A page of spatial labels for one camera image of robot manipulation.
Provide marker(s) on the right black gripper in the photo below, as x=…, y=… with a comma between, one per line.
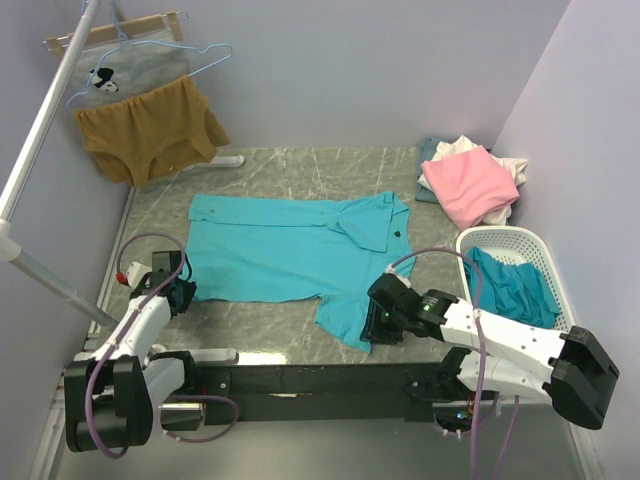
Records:
x=380, y=322

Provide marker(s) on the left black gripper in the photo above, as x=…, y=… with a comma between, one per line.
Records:
x=181, y=295

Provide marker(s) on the turquoise polo shirt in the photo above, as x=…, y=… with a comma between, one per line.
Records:
x=279, y=250

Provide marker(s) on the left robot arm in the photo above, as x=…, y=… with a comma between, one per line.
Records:
x=117, y=390

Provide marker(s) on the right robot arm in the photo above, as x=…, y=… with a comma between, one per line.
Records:
x=525, y=355

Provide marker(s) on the black base beam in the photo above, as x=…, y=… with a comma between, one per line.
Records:
x=310, y=395

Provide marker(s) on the teal shirt in basket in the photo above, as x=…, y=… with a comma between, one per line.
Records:
x=518, y=292

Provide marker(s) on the white laundry basket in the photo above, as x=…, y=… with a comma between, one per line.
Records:
x=514, y=246

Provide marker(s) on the pink folded shirt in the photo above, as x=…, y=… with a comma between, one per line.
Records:
x=470, y=185

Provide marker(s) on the brown mustard shirt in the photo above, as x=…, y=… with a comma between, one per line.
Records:
x=152, y=135

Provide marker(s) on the grey-blue folded shirt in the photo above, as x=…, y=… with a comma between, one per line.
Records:
x=426, y=151

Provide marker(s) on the grey panda shirt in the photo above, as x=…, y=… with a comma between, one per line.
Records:
x=110, y=74

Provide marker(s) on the wooden clip hanger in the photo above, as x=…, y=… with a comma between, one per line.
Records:
x=170, y=20

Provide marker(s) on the aluminium rail frame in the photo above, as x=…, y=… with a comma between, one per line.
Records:
x=565, y=390

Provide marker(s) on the light blue wire hanger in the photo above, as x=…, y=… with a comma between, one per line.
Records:
x=199, y=59

